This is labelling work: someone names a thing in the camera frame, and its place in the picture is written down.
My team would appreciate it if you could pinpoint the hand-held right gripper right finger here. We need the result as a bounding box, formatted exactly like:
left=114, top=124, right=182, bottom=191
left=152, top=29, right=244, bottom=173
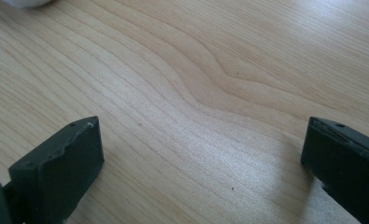
left=300, top=116, right=369, bottom=224

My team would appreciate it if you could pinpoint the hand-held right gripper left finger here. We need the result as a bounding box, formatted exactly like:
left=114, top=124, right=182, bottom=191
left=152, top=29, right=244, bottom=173
left=7, top=116, right=106, bottom=224

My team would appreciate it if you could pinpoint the white round object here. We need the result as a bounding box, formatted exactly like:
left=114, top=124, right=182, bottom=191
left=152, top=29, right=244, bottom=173
left=3, top=0, right=54, bottom=8

